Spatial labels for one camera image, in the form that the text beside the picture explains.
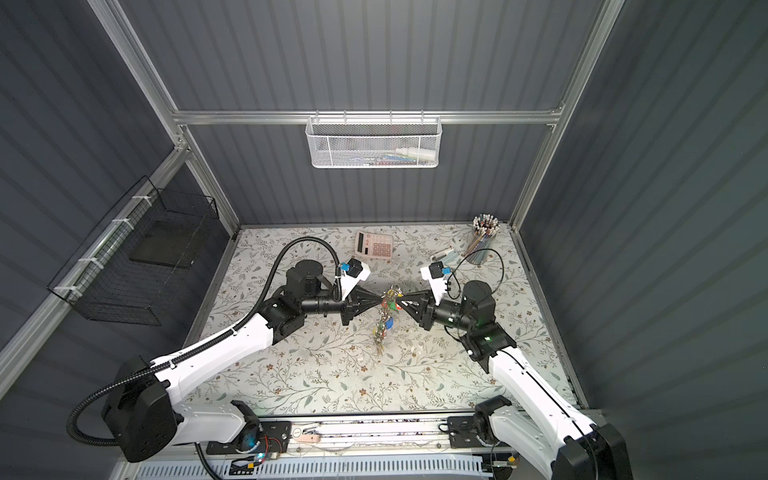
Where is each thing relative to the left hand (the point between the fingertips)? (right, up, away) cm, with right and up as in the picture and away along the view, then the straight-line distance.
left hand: (382, 298), depth 72 cm
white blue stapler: (+23, +10, +37) cm, 44 cm away
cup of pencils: (+33, +20, +25) cm, 46 cm away
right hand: (+5, -1, -1) cm, 5 cm away
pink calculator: (-4, +14, +40) cm, 43 cm away
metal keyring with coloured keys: (+2, -1, 0) cm, 2 cm away
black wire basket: (-62, +7, +1) cm, 63 cm away
